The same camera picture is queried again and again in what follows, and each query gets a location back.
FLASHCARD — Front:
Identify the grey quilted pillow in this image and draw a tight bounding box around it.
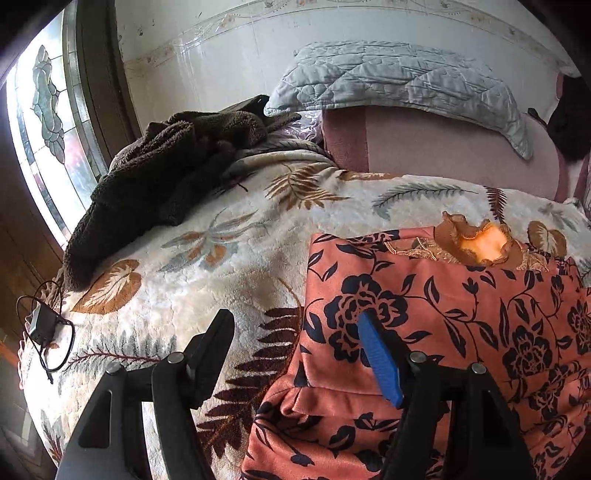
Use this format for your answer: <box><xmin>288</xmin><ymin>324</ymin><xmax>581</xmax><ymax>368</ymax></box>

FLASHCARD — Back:
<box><xmin>263</xmin><ymin>41</ymin><xmax>536</xmax><ymax>160</ymax></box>

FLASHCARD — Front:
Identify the brown fleece garment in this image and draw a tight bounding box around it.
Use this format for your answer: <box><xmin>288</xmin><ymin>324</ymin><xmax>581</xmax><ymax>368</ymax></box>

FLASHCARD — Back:
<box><xmin>62</xmin><ymin>95</ymin><xmax>296</xmax><ymax>291</ymax></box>

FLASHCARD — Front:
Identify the leaf print fleece blanket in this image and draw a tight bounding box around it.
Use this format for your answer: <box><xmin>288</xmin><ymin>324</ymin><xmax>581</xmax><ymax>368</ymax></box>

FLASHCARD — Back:
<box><xmin>18</xmin><ymin>143</ymin><xmax>591</xmax><ymax>480</ymax></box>

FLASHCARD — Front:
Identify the clear plastic wrap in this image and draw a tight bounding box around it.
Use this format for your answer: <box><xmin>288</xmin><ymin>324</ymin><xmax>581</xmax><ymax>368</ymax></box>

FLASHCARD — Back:
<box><xmin>277</xmin><ymin>113</ymin><xmax>326</xmax><ymax>151</ymax></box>

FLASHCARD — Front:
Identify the pink bed headboard cushion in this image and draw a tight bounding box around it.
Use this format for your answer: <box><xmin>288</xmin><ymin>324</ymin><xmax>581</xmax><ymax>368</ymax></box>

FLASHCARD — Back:
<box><xmin>321</xmin><ymin>74</ymin><xmax>591</xmax><ymax>204</ymax></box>

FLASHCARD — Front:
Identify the black cable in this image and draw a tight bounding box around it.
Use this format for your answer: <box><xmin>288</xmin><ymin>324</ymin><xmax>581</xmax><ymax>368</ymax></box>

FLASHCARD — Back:
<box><xmin>16</xmin><ymin>279</ymin><xmax>77</xmax><ymax>385</ymax></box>

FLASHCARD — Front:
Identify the orange floral garment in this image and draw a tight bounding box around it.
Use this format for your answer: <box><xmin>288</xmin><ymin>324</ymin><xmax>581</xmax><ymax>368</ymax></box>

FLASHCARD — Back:
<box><xmin>240</xmin><ymin>210</ymin><xmax>591</xmax><ymax>480</ymax></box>

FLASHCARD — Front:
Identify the black power adapter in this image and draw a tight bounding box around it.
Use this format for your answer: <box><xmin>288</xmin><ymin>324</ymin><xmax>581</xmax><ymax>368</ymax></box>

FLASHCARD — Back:
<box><xmin>30</xmin><ymin>307</ymin><xmax>57</xmax><ymax>347</ymax></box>

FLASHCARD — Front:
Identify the dark cloth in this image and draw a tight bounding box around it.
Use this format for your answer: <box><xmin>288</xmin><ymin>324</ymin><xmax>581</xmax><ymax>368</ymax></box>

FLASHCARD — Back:
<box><xmin>526</xmin><ymin>69</ymin><xmax>591</xmax><ymax>162</ymax></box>

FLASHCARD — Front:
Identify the stained glass window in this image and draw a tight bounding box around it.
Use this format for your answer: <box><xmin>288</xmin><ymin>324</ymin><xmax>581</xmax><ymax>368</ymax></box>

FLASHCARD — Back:
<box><xmin>4</xmin><ymin>14</ymin><xmax>109</xmax><ymax>250</ymax></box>

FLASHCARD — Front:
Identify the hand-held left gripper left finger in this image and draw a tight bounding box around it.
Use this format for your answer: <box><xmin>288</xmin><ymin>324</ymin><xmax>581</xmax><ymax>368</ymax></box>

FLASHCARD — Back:
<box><xmin>55</xmin><ymin>308</ymin><xmax>236</xmax><ymax>480</ymax></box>

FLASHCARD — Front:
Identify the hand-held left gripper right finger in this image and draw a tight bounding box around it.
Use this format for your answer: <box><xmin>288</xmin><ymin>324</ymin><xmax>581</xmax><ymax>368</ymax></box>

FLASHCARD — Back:
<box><xmin>357</xmin><ymin>310</ymin><xmax>539</xmax><ymax>480</ymax></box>

